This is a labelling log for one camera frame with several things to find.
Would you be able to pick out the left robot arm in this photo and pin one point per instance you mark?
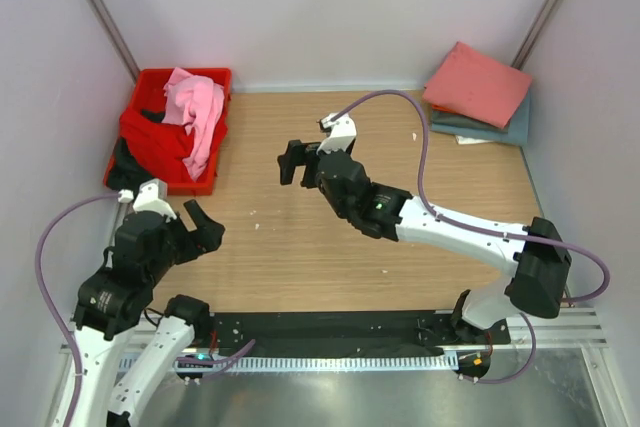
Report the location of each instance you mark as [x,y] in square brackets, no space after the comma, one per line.
[109,308]

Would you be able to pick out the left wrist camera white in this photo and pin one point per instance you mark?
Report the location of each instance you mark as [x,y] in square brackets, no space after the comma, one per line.
[151,197]

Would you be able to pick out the folded dark grey t-shirt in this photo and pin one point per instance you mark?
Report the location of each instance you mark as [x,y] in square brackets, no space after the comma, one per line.
[453,119]

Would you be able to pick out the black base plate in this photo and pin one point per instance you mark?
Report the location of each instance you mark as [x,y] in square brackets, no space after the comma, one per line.
[328,335]

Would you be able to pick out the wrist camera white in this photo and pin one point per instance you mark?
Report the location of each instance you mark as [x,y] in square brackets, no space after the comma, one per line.
[151,197]
[340,133]

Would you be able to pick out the red t-shirt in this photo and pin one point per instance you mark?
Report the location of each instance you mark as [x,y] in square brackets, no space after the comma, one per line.
[178,145]

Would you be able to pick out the folded white cloth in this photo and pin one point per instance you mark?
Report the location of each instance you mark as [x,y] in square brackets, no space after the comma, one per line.
[462,140]

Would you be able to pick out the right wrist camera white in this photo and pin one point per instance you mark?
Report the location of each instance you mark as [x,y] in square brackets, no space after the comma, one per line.
[340,133]

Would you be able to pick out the black t-shirt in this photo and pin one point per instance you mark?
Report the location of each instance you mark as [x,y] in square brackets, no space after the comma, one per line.
[120,167]

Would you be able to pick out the folded grey-blue t-shirt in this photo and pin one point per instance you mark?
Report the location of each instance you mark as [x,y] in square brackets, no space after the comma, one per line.
[517,133]

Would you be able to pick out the white slotted cable duct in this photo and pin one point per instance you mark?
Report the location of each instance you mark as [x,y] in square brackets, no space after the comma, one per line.
[252,365]

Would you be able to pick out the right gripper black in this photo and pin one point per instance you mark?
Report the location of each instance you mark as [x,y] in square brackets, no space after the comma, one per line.
[299,154]

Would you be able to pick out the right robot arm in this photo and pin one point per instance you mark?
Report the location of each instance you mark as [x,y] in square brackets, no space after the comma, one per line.
[533,266]

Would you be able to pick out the folded salmon t-shirt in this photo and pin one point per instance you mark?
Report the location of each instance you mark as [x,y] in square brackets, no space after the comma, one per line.
[475,85]

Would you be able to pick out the red plastic bin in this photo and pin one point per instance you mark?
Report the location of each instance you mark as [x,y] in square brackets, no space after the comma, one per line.
[149,95]

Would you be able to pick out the aluminium frame rail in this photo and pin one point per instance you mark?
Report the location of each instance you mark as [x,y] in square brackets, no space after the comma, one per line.
[565,322]

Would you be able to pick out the pink t-shirt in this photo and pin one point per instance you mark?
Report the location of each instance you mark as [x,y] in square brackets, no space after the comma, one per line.
[196,103]

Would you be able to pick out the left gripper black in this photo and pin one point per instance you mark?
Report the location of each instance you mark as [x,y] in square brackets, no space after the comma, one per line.
[207,235]

